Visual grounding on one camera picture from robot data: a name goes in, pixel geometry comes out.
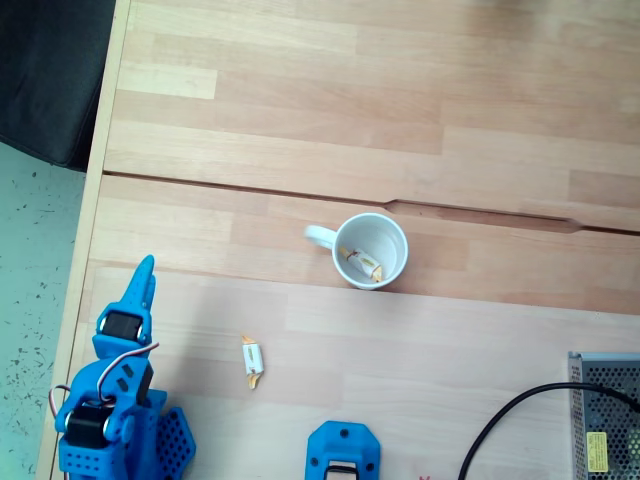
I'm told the white yellow sweet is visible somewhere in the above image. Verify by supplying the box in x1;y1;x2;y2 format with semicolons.
240;334;266;391
338;244;385;284

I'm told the white ceramic mug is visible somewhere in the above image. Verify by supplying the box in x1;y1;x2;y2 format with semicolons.
303;212;410;291

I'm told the black cushion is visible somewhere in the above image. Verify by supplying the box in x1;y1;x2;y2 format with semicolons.
0;0;117;174

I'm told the light wooden board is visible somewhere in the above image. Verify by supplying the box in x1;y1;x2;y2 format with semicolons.
67;264;640;480

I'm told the perforated metal power supply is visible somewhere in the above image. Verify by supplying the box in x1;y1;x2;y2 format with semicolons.
567;351;640;480

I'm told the black power cable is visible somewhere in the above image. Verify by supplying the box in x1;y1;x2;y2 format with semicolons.
457;382;640;480

